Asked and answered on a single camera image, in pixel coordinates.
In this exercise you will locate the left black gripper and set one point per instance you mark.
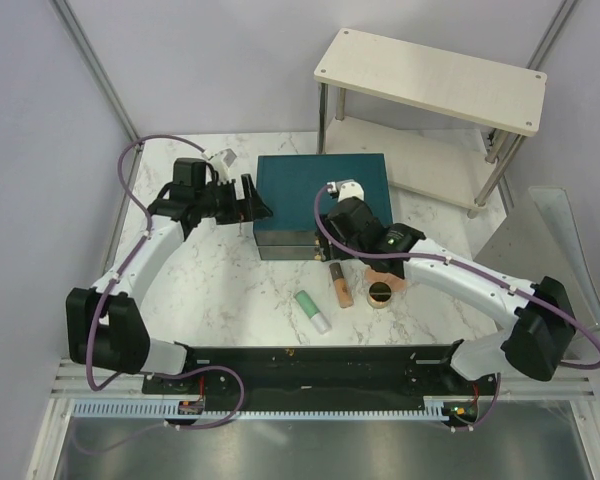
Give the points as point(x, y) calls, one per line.
point(241, 210)

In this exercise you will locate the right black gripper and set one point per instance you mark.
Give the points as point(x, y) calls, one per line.
point(329, 228)

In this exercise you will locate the green makeup tube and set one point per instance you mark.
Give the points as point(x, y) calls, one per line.
point(313, 313)

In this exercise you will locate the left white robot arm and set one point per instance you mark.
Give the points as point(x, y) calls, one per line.
point(104, 323)

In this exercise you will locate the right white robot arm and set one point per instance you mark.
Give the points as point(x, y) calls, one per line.
point(533, 317)

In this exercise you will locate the round gold compact jar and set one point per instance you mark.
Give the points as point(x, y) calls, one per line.
point(379, 295)

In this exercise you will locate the pink powder puff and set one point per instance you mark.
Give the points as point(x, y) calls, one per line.
point(396, 283)

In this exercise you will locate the white two-tier shelf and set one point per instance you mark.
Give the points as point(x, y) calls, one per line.
point(506, 98)

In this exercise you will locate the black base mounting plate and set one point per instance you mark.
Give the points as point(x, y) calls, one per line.
point(323, 377)

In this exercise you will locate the grey metal panel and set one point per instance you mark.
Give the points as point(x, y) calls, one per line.
point(539, 237)

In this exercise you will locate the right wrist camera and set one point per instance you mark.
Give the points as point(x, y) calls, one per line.
point(342, 190)

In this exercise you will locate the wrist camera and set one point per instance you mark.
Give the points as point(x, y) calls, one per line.
point(221, 161)
point(342, 190)

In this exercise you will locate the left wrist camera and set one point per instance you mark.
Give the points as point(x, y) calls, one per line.
point(221, 161)

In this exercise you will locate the white slotted cable duct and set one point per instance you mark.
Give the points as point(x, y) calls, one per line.
point(174, 409)

